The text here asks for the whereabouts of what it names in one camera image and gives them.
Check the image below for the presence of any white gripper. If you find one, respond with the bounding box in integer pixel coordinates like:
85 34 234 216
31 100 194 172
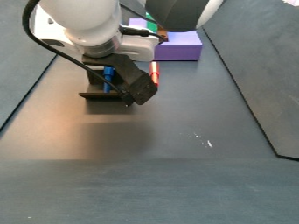
115 33 159 62

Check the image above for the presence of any blue peg object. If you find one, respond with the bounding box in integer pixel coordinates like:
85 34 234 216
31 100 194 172
103 66 115 93

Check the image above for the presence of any red peg object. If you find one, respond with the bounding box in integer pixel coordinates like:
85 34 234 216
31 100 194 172
150 61 159 86

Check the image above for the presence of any black fixture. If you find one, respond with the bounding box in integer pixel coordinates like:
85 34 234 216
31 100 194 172
79 66 135 105

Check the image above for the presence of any green left block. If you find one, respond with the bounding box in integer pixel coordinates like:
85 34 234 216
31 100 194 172
146 13 158 33

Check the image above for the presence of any purple base block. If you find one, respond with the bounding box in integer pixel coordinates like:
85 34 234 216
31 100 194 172
129 18 203 61

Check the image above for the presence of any brown L-shaped bracket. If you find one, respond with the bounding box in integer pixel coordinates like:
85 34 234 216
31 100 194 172
158 26 169 42

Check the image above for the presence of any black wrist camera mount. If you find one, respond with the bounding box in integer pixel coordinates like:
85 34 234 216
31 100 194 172
82 54 158 106

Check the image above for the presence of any black cable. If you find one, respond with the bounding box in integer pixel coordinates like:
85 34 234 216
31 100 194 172
22 0 133 103

